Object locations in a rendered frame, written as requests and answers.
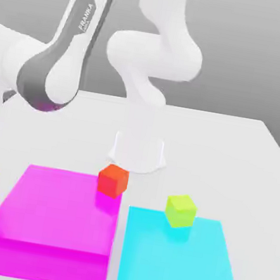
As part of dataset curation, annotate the small red cube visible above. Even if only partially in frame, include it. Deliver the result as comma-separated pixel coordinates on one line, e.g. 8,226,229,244
95,162,132,201

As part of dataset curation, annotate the small green cube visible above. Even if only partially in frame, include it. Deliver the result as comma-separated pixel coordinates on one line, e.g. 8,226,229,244
162,191,200,232

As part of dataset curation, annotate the large magenta box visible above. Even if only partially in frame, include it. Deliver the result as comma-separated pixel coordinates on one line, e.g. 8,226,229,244
0,159,125,280

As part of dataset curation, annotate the large cyan box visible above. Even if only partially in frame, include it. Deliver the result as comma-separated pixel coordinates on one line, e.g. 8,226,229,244
116,205,255,280

